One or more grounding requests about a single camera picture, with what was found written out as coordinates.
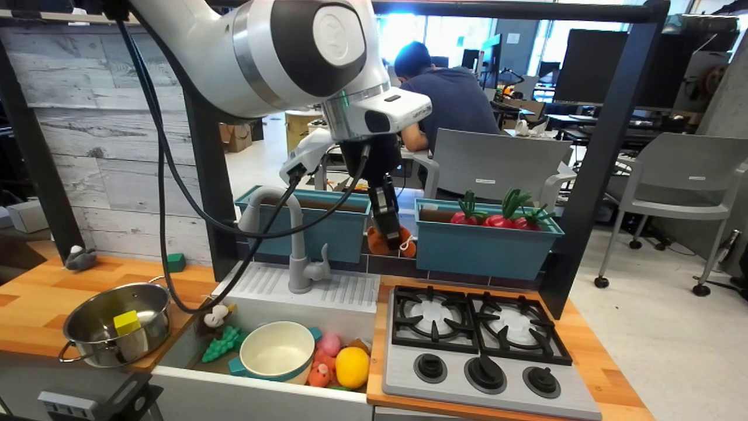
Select grey plush mouse toy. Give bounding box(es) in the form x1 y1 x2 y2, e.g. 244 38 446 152
65 246 98 272

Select green toy corn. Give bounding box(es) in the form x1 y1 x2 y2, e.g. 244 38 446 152
202 326 246 363

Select left teal planter box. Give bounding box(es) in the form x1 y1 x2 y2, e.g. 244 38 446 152
234 186 369 264

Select teal planter box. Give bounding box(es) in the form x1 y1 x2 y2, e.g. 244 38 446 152
234 186 369 264
417 200 565 280

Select yellow toy lemon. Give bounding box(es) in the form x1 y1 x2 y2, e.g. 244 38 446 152
337 346 369 389

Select yellow block in pot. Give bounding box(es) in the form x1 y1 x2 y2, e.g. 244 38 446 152
113 312 141 338

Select cream bowl with teal rim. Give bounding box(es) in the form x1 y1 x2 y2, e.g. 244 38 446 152
238 321 316 383

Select stainless steel pot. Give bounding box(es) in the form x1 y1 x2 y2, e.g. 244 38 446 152
58 283 170 368

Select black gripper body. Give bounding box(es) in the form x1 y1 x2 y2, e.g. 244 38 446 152
341 134 403 188

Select white toy sink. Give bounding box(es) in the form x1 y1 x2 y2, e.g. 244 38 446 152
151 264 382 421

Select brown plush toy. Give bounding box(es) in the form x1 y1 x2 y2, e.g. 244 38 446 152
202 305 234 331

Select seated person in blue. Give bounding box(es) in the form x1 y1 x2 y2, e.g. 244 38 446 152
396 43 498 152

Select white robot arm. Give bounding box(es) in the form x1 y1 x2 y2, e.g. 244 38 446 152
127 0 433 242

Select red toy radishes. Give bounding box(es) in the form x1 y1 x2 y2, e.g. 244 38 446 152
448 190 549 230

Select grey toy faucet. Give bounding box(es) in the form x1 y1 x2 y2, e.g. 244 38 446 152
238 186 333 295

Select orange plush toy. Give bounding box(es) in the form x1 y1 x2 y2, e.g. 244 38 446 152
368 226 419 259

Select black metal frame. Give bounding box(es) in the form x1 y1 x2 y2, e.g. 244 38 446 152
0 0 673 324

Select right teal planter box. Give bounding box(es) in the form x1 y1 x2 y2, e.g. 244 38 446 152
417 200 565 280

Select grey chair at right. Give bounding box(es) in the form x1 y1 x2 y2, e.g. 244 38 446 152
593 134 748 297

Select toy stove top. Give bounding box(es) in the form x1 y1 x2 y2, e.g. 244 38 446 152
383 286 601 421

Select grey office chair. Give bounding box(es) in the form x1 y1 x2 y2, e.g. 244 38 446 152
412 128 574 209

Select pink toy fruit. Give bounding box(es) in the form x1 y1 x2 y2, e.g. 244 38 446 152
306 334 341 389

